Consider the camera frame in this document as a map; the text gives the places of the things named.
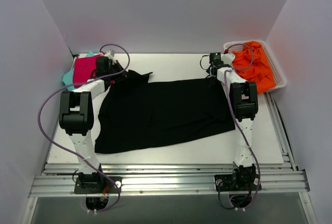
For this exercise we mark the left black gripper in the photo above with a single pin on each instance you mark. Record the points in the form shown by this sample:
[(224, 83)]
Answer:
[(119, 72)]

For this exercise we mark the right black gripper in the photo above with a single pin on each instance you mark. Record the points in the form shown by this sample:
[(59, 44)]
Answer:
[(212, 71)]

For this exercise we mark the black t-shirt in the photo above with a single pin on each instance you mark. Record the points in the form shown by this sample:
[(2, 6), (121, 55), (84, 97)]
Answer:
[(139, 114)]

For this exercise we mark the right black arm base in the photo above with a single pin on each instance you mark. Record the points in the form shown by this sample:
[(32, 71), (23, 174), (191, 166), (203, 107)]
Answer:
[(243, 193)]

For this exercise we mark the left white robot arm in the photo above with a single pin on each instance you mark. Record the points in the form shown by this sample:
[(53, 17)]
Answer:
[(76, 116)]

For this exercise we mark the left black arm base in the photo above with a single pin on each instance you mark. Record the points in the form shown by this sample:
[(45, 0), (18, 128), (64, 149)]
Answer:
[(96, 184)]

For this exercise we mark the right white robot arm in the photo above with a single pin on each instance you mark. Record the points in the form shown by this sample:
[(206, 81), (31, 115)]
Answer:
[(242, 99)]

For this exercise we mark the folded pink t-shirt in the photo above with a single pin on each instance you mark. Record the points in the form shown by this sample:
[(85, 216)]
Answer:
[(83, 68)]

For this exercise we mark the crumpled orange t-shirt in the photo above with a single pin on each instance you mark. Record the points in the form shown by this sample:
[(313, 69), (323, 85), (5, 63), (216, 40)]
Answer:
[(260, 71)]

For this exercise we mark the folded teal t-shirt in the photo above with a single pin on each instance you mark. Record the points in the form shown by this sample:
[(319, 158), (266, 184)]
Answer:
[(67, 78)]

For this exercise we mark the white plastic basket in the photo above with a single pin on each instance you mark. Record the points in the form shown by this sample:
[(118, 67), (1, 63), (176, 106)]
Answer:
[(278, 75)]

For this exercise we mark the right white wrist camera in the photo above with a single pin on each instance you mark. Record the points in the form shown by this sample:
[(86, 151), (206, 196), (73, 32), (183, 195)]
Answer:
[(228, 58)]

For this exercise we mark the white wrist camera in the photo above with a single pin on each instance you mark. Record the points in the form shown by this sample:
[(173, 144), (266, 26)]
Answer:
[(109, 53), (228, 58)]

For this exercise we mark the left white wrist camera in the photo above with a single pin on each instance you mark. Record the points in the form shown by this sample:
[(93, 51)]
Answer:
[(109, 53)]

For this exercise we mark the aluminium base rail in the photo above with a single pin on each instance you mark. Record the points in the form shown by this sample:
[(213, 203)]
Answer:
[(148, 179)]

